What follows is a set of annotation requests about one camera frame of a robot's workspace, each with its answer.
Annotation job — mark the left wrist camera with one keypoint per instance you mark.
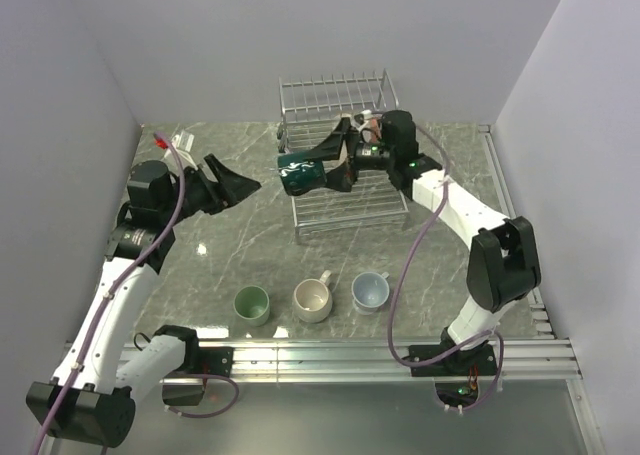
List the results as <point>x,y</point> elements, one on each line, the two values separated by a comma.
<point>182,142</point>

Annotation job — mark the dark green mug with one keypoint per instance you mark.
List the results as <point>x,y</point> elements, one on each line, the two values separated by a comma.
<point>300,175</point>

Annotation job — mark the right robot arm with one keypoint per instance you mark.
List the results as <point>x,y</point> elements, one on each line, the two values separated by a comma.
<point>503,265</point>

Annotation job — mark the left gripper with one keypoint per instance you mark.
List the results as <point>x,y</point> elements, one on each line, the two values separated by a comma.
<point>229,188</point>

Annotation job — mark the light blue mug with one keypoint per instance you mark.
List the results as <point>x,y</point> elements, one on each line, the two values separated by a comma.
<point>370,291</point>

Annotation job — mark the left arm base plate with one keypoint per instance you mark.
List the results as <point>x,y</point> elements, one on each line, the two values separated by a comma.
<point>186,385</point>

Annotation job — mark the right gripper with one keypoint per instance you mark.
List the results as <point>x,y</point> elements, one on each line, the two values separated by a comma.
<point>344,177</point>

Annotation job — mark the aluminium rail frame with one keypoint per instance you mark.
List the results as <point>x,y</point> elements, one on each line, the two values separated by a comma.
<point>334,385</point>

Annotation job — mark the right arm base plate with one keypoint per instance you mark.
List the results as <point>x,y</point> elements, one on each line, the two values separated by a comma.
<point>480,369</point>

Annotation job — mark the cream tall mug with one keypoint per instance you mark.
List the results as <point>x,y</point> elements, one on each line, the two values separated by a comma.
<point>344,153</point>

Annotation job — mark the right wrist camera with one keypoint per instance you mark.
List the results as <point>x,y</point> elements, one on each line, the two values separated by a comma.
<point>362,119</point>

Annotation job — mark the beige speckled mug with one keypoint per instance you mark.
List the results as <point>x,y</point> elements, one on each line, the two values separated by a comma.
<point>312,299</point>

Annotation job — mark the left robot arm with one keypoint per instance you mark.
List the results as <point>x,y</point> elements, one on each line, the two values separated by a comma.
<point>92,396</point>

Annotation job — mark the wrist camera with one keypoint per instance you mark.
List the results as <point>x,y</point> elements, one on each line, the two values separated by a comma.
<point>182,142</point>
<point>362,119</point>

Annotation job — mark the light green cup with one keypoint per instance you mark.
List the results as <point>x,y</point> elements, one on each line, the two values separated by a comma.
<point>252,304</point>

